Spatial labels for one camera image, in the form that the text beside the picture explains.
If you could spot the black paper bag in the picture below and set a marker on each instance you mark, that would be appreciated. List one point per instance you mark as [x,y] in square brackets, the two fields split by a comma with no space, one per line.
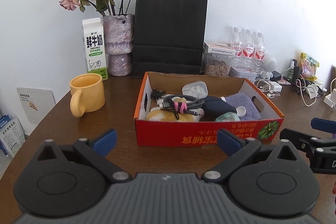
[168,29]

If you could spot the translucent plastic box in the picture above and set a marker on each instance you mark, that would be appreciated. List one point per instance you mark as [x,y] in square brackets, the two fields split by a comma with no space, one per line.
[195,88]

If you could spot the navy zipper pouch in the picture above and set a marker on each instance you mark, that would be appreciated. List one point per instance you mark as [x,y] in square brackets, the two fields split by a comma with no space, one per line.
[218,107]

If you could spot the red cardboard box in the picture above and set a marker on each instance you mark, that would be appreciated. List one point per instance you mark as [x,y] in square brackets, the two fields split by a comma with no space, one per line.
[162,132]

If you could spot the white power strip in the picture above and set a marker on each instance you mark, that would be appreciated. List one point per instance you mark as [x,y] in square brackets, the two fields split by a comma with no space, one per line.
[330,100]

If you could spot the wide white cap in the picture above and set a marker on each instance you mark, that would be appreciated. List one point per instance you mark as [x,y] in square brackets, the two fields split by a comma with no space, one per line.
[241,111]

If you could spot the white robot speaker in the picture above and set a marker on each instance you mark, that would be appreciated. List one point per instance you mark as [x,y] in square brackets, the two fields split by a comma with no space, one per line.
[270,64]

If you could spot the green spray bottle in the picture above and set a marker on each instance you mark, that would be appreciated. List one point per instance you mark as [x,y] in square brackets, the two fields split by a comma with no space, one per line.
[291,73]

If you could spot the white flat box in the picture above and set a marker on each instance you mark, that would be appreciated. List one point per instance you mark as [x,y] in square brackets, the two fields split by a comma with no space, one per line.
[219,50]

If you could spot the purple mottled vase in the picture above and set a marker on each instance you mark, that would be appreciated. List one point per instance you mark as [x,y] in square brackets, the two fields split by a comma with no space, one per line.
[118,37]

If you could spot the clear container with seeds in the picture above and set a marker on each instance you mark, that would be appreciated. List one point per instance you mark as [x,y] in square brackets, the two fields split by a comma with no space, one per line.
[216,66]

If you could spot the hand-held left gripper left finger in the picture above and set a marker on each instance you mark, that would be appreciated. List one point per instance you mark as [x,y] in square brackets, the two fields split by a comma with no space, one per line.
[106,141]

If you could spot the stack of blue brochures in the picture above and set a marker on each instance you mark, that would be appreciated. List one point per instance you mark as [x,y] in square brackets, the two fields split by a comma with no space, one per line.
[11,134]

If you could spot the yellow snack packet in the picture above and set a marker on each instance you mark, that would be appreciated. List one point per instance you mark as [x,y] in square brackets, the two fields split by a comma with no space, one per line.
[309,66]

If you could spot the white milk carton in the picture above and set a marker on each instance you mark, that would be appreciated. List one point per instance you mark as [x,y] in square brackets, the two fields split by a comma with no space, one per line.
[94,43]

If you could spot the yellow white plush toy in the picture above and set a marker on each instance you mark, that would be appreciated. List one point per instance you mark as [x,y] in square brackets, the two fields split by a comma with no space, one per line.
[160,116]

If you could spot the yellow mug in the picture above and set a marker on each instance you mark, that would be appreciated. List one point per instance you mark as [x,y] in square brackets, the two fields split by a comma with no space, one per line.
[89,95]

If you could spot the black power adapter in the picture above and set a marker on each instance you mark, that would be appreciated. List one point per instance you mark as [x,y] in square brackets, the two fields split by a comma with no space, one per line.
[275,75]

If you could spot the iridescent bath pouf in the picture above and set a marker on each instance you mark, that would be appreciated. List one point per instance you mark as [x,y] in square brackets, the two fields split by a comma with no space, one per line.
[225,117]

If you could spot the white charger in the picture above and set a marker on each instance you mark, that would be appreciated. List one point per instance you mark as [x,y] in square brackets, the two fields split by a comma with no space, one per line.
[277,86]

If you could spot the white earphones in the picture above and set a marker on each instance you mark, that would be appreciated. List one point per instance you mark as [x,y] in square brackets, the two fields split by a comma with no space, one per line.
[269,95]

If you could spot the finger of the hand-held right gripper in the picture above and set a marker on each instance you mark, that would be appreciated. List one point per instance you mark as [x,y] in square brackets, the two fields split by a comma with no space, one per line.
[323,124]
[296,137]

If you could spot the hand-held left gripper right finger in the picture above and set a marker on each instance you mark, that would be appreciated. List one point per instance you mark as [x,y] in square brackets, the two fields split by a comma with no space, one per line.
[228,144]

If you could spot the white tin box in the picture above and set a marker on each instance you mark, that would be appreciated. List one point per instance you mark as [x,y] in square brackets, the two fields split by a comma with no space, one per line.
[242,73]

